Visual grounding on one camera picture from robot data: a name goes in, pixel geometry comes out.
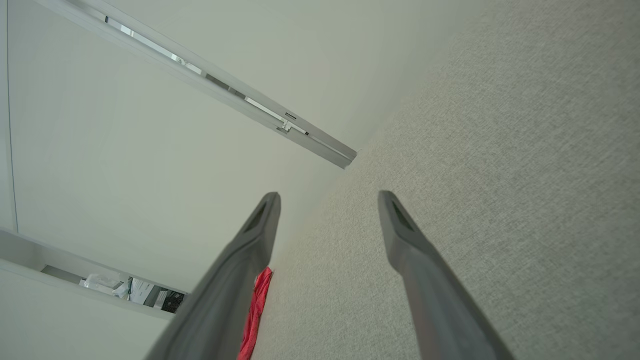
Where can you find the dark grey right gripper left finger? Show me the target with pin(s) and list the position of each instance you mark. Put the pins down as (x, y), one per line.
(220, 300)

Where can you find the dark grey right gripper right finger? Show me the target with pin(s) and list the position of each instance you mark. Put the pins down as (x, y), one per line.
(440, 300)

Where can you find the red shorts with white trim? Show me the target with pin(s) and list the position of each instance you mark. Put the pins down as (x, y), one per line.
(255, 315)

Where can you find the black printed box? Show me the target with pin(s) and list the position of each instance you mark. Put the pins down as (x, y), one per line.
(173, 301)

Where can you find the white printed box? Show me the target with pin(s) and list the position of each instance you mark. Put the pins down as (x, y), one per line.
(142, 291)

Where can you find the white plastic bag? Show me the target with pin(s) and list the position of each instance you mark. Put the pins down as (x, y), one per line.
(102, 282)

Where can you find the grey metal partition post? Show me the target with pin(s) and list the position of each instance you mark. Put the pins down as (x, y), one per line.
(150, 55)
(150, 36)

